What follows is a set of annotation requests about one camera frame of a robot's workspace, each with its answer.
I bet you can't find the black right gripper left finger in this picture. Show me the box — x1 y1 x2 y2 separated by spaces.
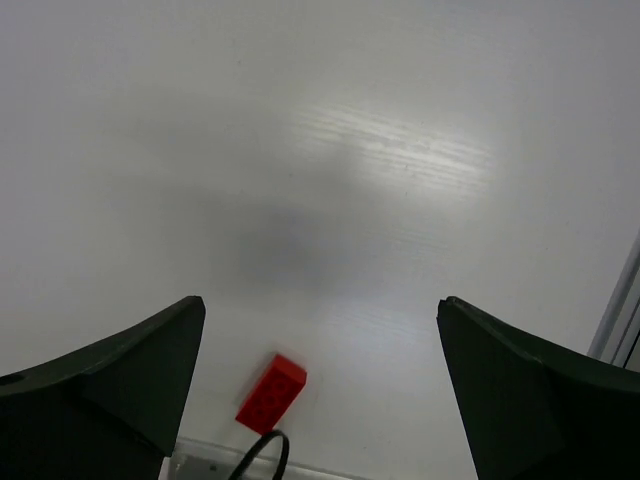
1 296 205 479

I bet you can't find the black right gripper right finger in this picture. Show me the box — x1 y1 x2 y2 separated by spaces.
437 297 639 479

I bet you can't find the red lego brick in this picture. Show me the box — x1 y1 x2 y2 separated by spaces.
235 354 307 435

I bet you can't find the aluminium table frame rail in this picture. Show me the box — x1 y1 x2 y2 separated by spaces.
588 238 639 372

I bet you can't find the black cable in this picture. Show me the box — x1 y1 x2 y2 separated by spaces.
230 430 291 480

